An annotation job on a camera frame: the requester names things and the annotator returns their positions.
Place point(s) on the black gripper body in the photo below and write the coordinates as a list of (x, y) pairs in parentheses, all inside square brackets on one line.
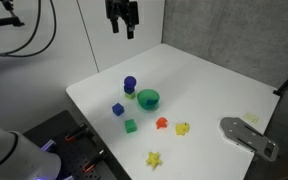
[(122, 9)]

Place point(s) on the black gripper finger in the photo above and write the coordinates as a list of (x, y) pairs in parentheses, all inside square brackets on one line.
[(115, 26), (130, 31)]

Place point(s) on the yellow star toy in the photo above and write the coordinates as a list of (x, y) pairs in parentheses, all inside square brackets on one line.
[(154, 159)]

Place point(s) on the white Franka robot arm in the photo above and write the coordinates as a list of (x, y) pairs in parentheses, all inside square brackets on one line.
[(14, 156)]

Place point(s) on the green bowl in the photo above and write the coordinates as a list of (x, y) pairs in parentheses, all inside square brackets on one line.
[(149, 93)]

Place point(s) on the orange toy figure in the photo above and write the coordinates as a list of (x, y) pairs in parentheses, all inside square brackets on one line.
[(161, 122)]

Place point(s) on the yellow duck toy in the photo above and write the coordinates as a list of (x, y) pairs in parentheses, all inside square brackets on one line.
[(182, 129)]

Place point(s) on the purple ball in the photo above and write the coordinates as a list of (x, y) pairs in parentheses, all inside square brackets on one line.
[(130, 81)]

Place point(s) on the small dark blue cube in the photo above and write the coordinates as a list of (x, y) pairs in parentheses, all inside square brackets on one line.
[(129, 89)]

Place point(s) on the lime green cube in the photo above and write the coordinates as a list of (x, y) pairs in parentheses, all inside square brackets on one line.
[(130, 95)]

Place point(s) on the black orange toggle clamp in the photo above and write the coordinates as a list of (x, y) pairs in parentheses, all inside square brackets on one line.
[(94, 161), (77, 132)]

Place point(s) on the black perforated breadboard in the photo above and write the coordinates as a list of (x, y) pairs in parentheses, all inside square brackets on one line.
[(70, 153)]

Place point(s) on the pale yellow label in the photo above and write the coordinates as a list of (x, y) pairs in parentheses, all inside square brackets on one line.
[(251, 118)]

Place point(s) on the grey metal mounting plate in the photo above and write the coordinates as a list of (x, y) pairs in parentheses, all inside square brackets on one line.
[(244, 135)]

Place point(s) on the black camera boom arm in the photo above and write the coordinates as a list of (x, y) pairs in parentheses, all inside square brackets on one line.
[(4, 22)]

